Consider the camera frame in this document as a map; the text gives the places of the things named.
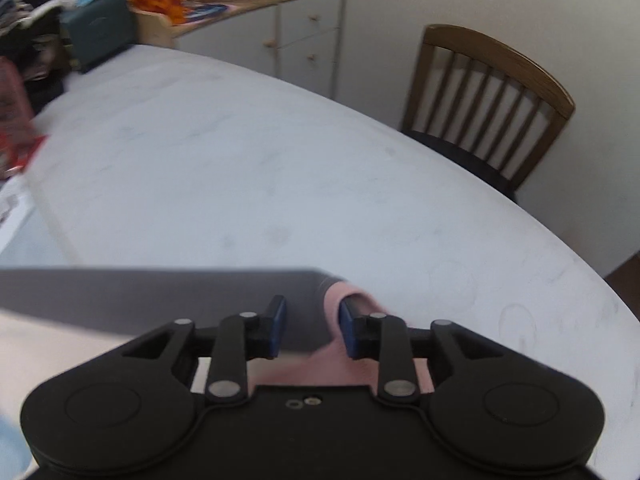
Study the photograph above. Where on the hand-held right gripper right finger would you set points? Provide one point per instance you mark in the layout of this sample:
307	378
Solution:
346	332

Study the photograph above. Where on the red printed package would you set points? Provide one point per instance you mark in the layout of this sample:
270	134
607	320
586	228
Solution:
15	120

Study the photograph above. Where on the grey and pink garment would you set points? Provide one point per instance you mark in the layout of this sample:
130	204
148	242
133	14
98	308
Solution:
165	300

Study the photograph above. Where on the teal box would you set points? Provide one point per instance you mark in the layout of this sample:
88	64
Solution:
97	27

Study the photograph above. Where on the white wooden cabinet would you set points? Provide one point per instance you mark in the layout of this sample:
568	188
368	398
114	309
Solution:
280	35

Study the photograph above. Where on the wooden chair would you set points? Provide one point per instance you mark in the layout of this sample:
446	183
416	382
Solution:
492	105

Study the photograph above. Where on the pile of dark clutter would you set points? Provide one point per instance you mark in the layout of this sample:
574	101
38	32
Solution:
30	45

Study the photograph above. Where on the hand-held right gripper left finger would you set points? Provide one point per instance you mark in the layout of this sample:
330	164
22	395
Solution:
278	327

